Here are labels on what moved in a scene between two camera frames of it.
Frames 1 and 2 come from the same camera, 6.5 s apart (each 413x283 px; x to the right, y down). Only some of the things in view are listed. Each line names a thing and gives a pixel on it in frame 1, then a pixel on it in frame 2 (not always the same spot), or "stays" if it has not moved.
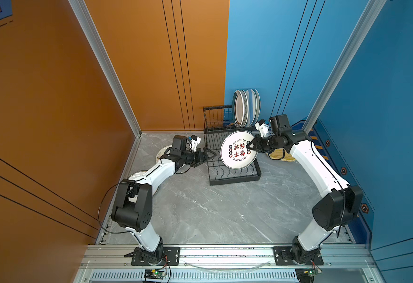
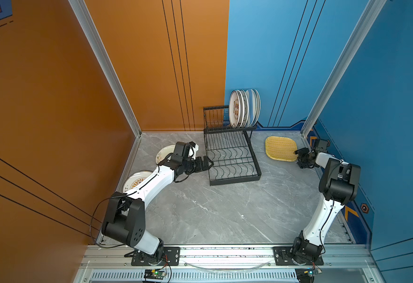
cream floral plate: [161, 152] stays
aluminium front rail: [224, 263] stays
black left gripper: [200, 159] → [200, 168]
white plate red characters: [233, 150] → [234, 108]
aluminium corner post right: [369, 20] stays
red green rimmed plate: [239, 108] stays
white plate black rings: [246, 108] stays
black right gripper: [253, 148] → [301, 151]
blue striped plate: [253, 102] stays
